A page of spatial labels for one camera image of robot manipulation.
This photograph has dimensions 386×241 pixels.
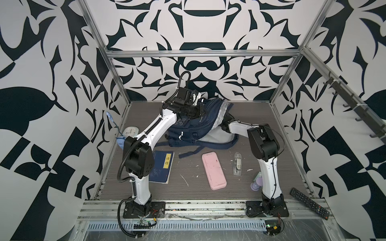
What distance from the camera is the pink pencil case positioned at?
0.81 meters

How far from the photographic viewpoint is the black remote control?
0.74m

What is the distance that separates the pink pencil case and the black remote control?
0.36 m

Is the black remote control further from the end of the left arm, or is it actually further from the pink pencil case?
the end of the left arm
